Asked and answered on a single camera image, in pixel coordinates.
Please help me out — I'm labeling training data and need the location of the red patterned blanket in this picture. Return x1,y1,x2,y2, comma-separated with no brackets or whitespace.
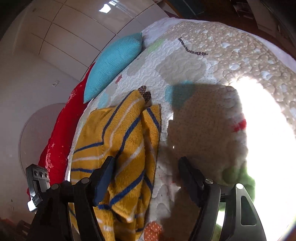
38,65,93,185

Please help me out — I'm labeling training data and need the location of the white wall socket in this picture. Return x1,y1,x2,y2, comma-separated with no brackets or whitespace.
52,80,60,87

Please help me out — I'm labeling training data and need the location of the white wardrobe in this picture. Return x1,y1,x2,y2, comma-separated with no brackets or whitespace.
14,0,168,81

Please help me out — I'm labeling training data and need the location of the white bed sheet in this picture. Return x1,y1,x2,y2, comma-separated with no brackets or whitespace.
142,18,184,49

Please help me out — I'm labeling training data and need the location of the heart patchwork quilt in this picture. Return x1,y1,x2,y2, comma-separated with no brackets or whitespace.
66,20,295,240

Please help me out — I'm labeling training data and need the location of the turquoise knit pillow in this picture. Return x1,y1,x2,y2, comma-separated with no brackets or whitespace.
84,32,142,103

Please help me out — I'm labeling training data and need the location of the yellow striped knit sweater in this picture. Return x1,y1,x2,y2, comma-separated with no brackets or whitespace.
70,88,161,240

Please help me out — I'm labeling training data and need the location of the white round headboard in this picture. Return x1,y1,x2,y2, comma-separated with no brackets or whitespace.
18,103,65,173

